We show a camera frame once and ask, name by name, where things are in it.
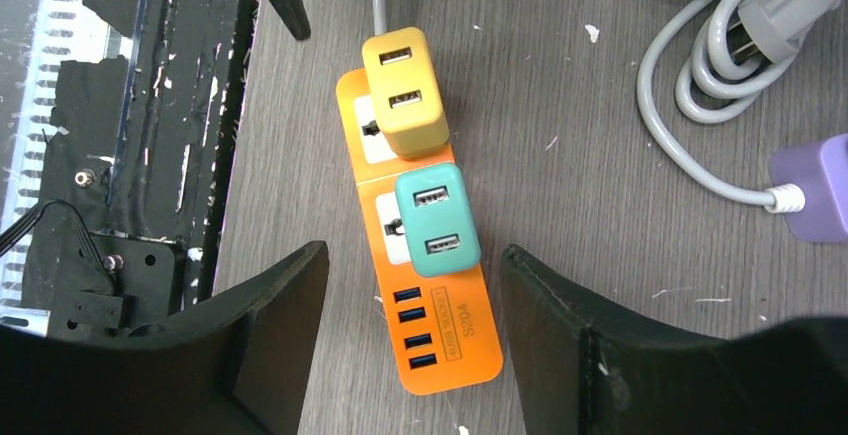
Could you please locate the purple power strip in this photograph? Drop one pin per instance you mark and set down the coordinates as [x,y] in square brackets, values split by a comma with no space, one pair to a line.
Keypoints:
[819,169]

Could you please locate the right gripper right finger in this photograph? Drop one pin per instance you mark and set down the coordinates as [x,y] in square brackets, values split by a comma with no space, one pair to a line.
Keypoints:
[587,365]

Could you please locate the yellow plug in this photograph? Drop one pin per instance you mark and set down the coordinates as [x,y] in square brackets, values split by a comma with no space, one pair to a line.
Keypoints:
[405,93]

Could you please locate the teal plug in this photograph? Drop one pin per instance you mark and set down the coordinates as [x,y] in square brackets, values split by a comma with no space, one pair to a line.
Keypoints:
[436,214]

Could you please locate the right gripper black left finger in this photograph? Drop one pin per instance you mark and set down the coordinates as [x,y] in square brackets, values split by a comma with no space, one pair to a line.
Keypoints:
[237,363]

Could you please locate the orange power strip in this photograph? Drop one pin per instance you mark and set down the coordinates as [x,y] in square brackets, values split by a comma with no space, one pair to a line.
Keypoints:
[441,329]

